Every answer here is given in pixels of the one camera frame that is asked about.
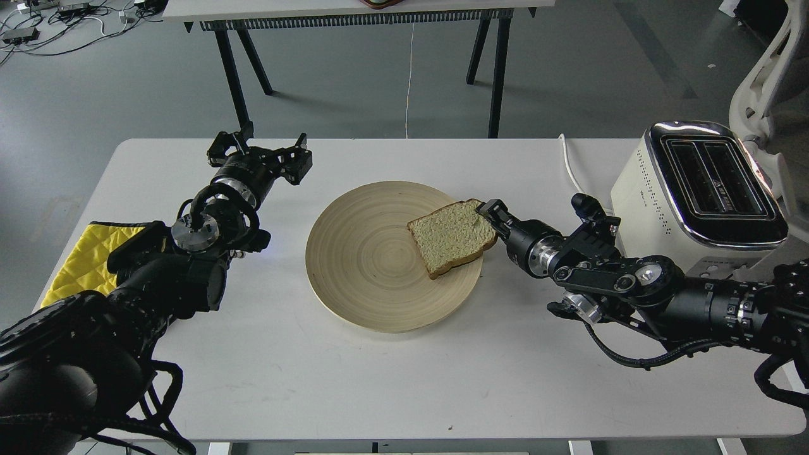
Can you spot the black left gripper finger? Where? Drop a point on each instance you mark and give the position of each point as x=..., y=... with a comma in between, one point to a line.
x=226, y=145
x=294, y=162

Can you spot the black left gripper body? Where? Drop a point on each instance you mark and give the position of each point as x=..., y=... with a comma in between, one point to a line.
x=251, y=175

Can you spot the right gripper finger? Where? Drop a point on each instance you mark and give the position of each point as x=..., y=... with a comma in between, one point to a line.
x=506, y=226

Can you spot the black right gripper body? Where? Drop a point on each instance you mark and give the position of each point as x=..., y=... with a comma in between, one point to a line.
x=532, y=245

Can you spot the slice of brown bread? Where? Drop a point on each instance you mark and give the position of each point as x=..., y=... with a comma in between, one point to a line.
x=451, y=236

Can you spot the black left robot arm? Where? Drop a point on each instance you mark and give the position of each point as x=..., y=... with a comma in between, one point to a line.
x=85, y=364

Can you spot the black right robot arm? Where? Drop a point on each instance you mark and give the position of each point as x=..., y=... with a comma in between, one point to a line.
x=655, y=298

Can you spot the cream chrome toaster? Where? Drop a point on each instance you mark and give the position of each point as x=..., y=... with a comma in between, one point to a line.
x=690, y=191

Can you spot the round wooden plate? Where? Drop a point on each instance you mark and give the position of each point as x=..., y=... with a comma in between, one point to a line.
x=365, y=267

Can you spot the background table with black legs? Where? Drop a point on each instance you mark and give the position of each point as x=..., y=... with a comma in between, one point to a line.
x=263, y=45

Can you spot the yellow quilted cloth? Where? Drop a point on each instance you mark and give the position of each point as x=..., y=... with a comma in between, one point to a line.
x=105, y=253

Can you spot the white office chair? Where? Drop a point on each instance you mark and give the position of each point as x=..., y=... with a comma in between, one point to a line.
x=764, y=86

